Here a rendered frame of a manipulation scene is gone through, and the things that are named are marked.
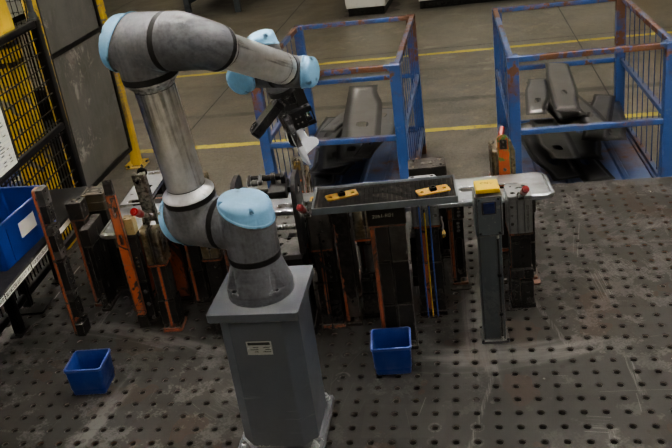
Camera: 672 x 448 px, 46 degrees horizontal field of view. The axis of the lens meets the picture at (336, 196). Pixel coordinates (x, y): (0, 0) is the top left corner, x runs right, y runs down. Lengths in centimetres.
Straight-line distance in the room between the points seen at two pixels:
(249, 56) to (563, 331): 117
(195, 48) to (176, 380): 107
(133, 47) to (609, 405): 135
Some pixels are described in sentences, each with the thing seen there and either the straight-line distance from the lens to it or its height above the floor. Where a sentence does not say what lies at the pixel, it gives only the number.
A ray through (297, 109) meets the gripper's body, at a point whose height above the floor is 138.
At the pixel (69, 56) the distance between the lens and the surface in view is 531.
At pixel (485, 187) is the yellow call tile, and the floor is 116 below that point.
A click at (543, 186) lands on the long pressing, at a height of 100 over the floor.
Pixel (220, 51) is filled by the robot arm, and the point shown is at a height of 166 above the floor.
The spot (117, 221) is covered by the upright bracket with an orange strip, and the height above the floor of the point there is 107.
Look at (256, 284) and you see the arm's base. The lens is 172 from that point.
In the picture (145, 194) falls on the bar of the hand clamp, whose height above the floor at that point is 115.
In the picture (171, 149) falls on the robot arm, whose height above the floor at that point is 146.
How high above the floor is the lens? 199
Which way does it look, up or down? 24 degrees down
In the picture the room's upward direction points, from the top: 8 degrees counter-clockwise
